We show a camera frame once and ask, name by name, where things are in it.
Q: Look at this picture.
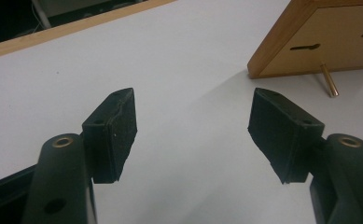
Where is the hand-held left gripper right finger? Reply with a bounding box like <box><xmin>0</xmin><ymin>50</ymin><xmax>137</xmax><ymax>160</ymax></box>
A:
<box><xmin>247</xmin><ymin>87</ymin><xmax>326</xmax><ymax>185</ymax></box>

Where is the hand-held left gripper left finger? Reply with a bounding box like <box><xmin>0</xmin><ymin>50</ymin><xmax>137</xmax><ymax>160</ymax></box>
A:
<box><xmin>81</xmin><ymin>87</ymin><xmax>138</xmax><ymax>185</ymax></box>

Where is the wooden peg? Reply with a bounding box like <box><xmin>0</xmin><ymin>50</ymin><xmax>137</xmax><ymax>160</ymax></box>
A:
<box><xmin>319</xmin><ymin>63</ymin><xmax>340</xmax><ymax>98</ymax></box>

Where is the wooden photo frame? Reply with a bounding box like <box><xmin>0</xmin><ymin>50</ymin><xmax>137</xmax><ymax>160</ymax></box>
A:
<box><xmin>247</xmin><ymin>0</ymin><xmax>363</xmax><ymax>79</ymax></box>

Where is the white paper sheet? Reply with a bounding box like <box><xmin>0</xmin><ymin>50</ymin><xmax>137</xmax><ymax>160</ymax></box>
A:
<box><xmin>0</xmin><ymin>0</ymin><xmax>363</xmax><ymax>224</ymax></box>

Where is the grey metal stand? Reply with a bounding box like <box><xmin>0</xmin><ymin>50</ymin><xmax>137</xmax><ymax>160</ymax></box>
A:
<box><xmin>31</xmin><ymin>0</ymin><xmax>52</xmax><ymax>30</ymax></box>

